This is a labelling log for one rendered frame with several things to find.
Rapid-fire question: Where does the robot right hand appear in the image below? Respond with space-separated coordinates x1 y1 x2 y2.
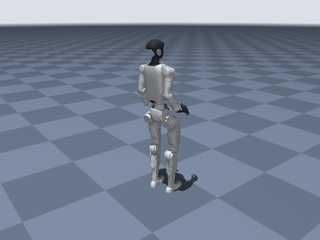
177 103 189 115

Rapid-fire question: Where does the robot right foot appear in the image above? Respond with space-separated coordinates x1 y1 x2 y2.
165 180 182 193

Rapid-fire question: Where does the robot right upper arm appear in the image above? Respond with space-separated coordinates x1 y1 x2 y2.
162 66 176 101

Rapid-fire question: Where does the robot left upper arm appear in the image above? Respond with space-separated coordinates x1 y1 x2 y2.
138 64 147 95

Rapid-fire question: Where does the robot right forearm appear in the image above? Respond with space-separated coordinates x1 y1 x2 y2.
167 93 182 113

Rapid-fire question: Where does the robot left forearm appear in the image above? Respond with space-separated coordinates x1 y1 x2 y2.
138 92 154 107

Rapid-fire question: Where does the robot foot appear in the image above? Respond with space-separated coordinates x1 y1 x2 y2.
150 175 165 188
165 180 182 193

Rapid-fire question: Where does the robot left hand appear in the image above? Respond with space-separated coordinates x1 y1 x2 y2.
150 100 169 110

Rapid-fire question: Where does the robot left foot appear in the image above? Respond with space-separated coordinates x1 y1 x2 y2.
150 175 165 188

